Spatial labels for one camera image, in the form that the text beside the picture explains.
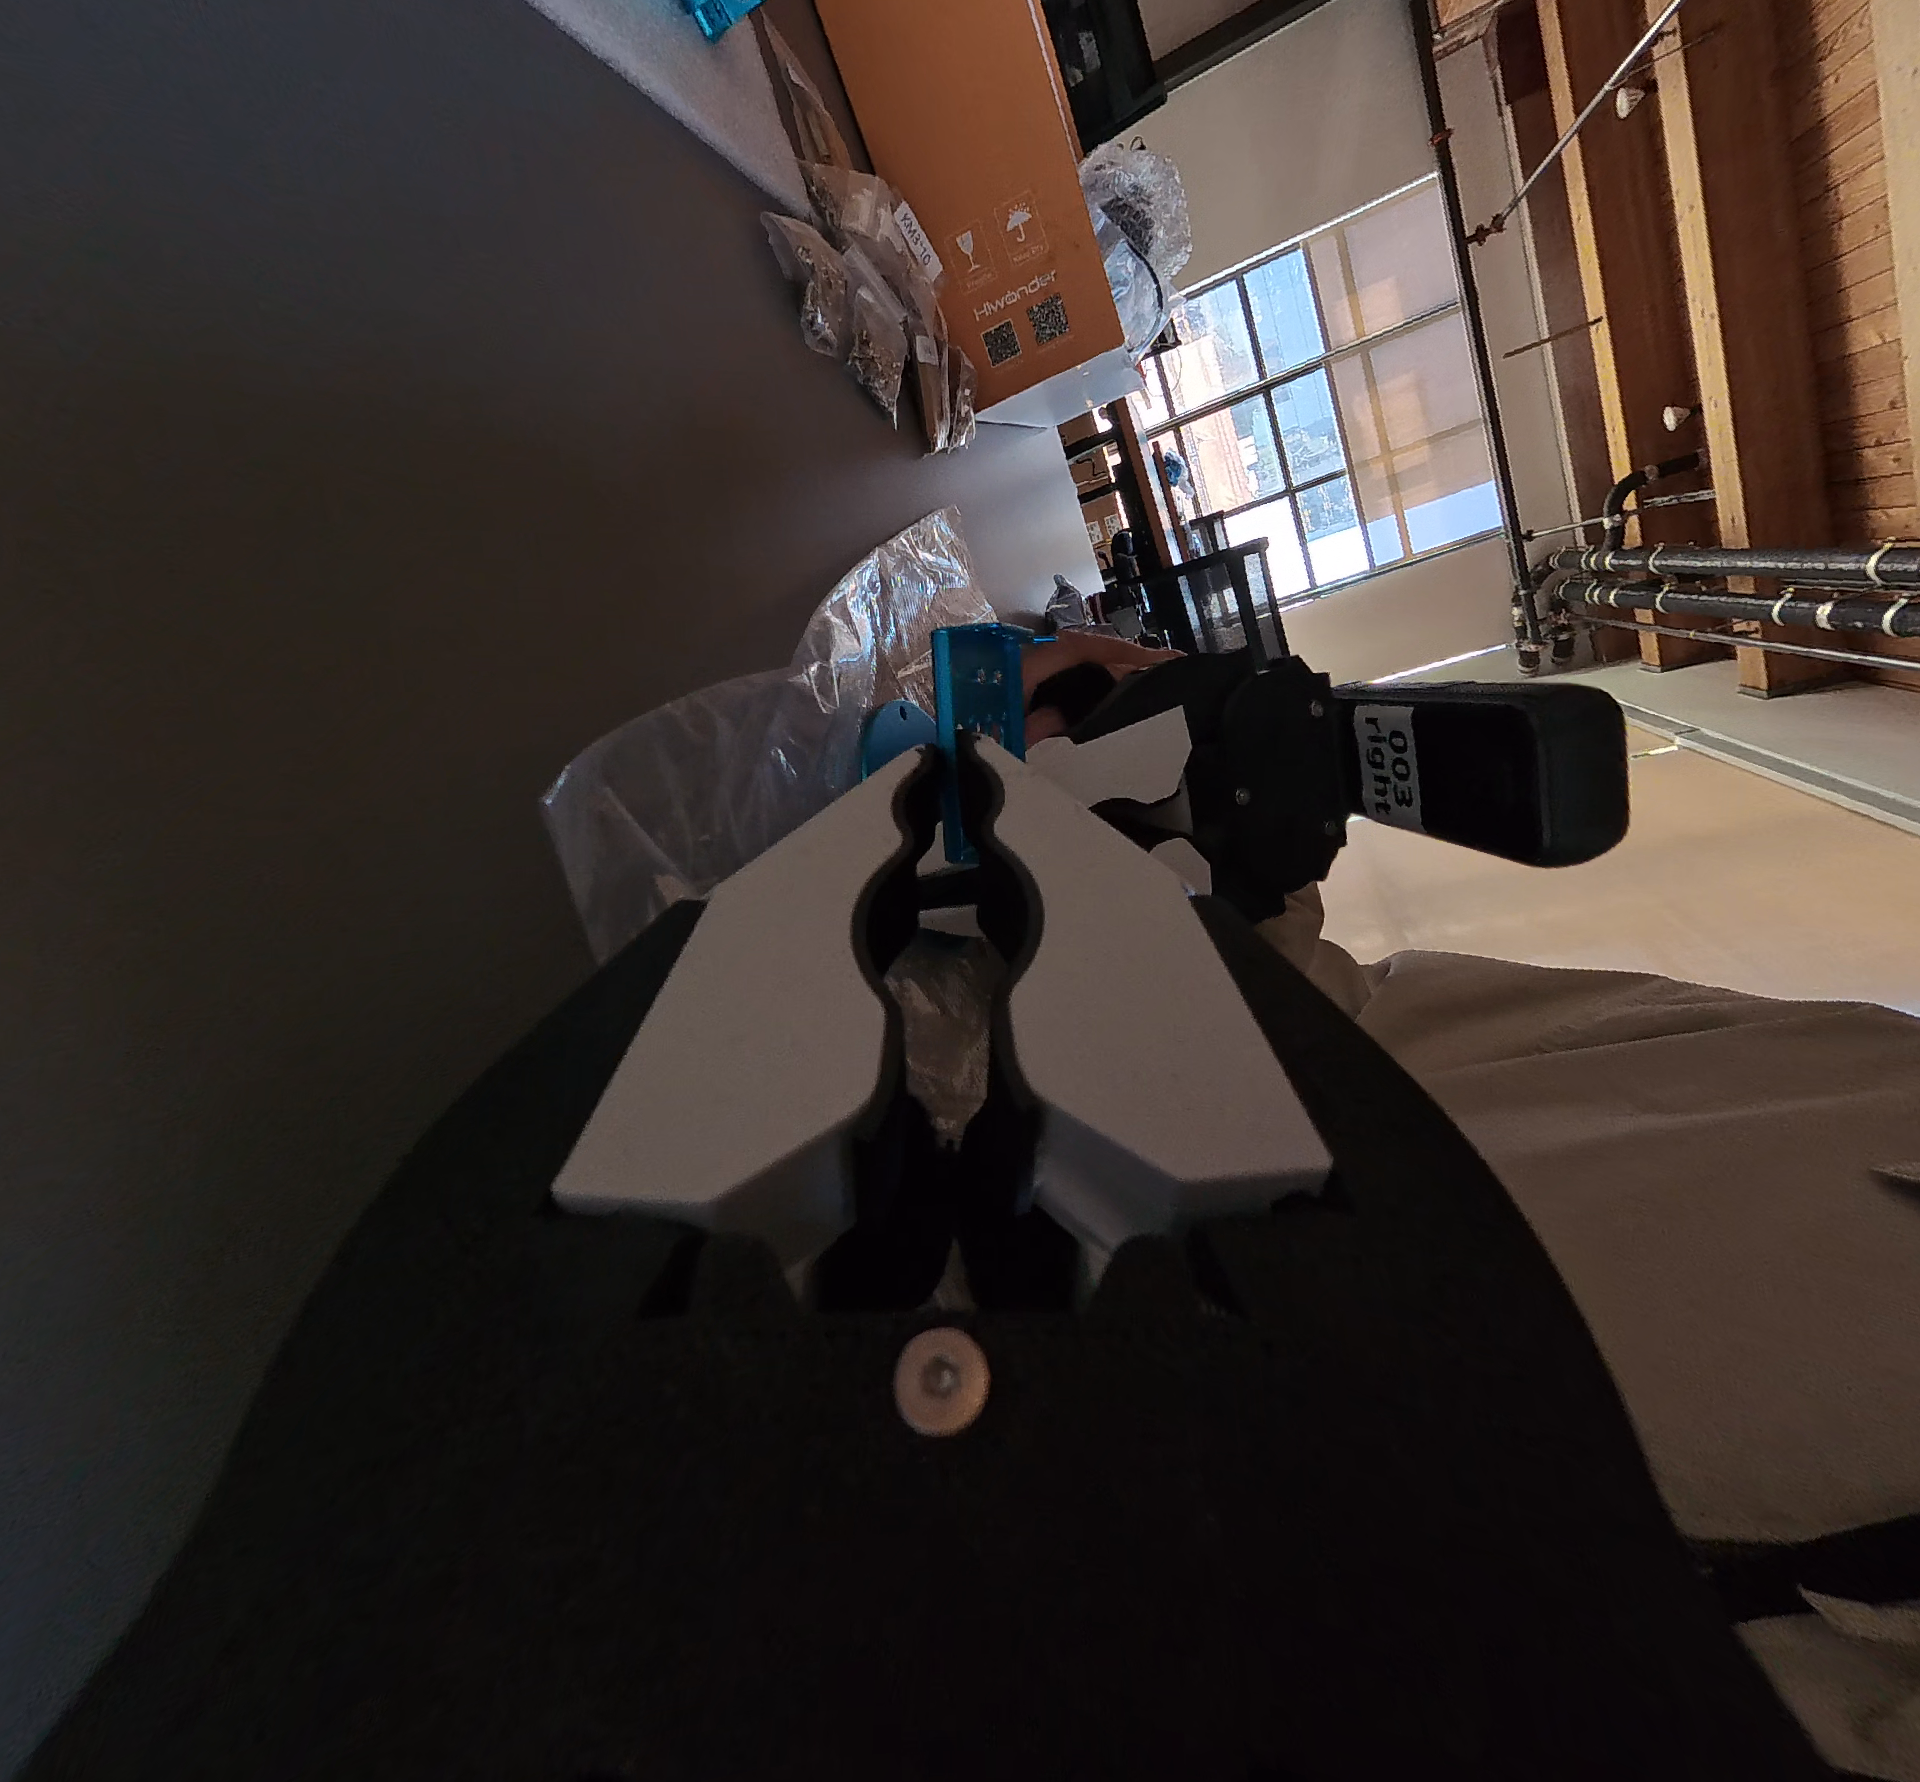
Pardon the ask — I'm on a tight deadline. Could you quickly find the grey desk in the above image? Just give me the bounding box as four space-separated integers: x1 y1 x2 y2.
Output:
0 0 1141 1782

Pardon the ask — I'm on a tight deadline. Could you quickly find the wooden shelf with boxes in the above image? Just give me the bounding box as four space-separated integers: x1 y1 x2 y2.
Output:
1056 403 1188 589

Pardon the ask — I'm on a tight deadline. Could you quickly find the orange cardboard box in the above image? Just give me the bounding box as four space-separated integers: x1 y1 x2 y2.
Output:
764 0 1146 432

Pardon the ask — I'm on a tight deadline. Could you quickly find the curved black pipe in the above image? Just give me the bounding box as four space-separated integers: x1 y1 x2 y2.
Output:
1599 454 1711 555

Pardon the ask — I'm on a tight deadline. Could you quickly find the pile of clear screw bags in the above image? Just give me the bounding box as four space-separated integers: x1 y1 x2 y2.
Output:
755 13 979 457

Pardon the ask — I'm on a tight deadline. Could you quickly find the blue U-shaped metal bracket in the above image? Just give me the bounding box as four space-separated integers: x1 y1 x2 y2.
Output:
929 624 1040 867

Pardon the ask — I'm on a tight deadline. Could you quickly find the black insulated pipe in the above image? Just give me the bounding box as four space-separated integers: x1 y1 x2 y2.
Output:
1513 579 1920 642
1552 545 1920 590

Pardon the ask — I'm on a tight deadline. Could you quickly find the white foam tray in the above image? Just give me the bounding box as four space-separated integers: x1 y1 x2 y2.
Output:
351 0 819 216

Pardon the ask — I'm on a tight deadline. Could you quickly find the black mesh cart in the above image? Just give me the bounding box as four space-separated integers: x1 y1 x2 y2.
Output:
1146 537 1292 670

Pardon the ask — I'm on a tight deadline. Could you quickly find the black framed screen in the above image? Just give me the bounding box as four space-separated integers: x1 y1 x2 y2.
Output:
1026 0 1169 139

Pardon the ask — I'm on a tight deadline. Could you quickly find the large grid window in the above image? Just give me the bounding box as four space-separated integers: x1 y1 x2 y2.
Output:
1132 168 1517 607

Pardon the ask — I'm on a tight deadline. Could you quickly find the large clear plastic bag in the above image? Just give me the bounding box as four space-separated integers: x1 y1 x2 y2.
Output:
540 657 888 966

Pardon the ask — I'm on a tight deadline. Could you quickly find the metal conduit pole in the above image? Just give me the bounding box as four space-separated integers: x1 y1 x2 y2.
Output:
1385 0 1544 644

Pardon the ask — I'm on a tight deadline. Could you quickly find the bubble wrap pouch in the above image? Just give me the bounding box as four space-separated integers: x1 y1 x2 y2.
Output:
1080 139 1198 363

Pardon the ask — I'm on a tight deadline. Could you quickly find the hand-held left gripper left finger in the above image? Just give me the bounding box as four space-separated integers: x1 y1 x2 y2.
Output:
548 747 953 1286

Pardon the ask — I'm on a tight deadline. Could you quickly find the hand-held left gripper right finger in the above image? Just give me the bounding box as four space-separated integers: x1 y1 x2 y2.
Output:
960 738 1339 1291

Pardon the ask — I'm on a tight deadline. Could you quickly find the person's right hand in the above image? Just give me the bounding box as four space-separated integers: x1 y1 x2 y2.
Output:
1031 630 1188 738

